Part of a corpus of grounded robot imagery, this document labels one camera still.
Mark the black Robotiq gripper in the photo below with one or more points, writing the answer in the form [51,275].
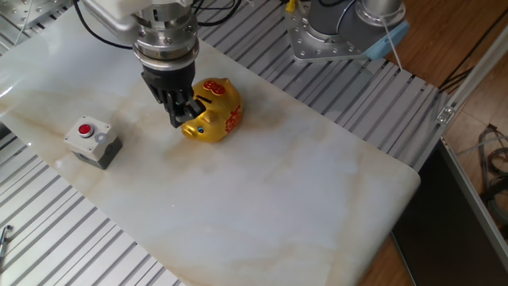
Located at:
[168,81]

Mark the gold piggy bank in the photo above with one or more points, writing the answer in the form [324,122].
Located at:
[222,115]

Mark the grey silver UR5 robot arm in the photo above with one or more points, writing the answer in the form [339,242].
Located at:
[337,20]

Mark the white red push-button box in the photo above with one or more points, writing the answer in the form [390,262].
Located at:
[89,145]

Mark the white marble board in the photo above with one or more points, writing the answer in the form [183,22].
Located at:
[258,198]

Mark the yellow plug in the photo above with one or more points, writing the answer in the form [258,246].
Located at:
[291,5]

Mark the perforated metal plate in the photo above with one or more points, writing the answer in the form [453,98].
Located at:
[24,10]

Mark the white zip tie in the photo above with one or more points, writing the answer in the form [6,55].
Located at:
[391,43]

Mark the small dark pen tool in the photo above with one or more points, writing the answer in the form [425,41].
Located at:
[4,238]

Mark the black side panel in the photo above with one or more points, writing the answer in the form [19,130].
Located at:
[436,226]

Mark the aluminium panel edge bar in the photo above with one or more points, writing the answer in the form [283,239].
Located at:
[472,190]

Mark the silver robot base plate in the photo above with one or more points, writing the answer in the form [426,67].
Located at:
[313,43]

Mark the silver corner bracket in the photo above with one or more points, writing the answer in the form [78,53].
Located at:
[445,114]

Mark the aluminium frame bar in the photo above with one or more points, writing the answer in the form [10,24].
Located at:
[476,75]

